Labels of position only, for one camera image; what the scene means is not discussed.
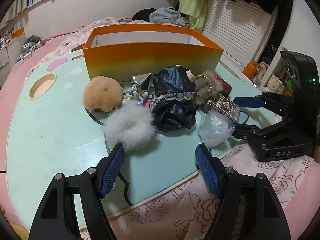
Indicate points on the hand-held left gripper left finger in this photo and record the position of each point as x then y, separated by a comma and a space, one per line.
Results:
112, 172

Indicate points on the teal cartoon lap table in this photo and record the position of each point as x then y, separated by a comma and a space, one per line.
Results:
62, 135

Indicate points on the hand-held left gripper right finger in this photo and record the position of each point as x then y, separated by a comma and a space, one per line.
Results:
207, 172

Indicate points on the brown round plush toy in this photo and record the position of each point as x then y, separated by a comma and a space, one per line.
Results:
102, 95

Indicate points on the folded clothes heap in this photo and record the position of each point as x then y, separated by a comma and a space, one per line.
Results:
31, 46

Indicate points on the white fur pompom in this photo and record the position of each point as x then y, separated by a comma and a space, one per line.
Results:
130, 125

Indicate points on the orange cup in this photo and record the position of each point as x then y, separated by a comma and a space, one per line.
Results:
250, 68

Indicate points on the floral mug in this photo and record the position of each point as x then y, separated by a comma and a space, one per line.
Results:
275, 83

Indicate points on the orange cardboard box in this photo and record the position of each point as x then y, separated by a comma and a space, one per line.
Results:
150, 60

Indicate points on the beige cloth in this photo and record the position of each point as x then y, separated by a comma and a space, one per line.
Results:
262, 71

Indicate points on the silver triangular pouch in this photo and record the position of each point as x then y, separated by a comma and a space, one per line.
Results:
143, 80

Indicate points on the brown card box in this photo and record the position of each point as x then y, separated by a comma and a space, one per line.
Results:
222, 105

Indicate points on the red and black small case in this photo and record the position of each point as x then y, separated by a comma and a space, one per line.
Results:
223, 82

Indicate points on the rose print pink cloth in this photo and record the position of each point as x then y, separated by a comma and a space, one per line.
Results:
162, 212

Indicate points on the white nightstand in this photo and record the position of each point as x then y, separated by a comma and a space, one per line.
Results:
3, 58

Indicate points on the clear plastic bag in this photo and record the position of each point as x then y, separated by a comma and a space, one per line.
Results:
215, 130

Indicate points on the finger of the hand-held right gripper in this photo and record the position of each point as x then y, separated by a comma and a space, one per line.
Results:
247, 102
250, 132

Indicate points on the grey hoodie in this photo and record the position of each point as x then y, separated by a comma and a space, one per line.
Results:
165, 15

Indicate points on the white slatted panel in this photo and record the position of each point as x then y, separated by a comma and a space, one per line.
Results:
232, 30

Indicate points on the small orange box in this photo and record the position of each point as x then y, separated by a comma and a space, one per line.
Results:
18, 32

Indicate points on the yellow-green hanging cloth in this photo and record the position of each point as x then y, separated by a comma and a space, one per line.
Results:
192, 7

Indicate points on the pink floral quilt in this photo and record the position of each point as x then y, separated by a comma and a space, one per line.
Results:
75, 36

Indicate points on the black garment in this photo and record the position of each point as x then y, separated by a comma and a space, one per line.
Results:
143, 13

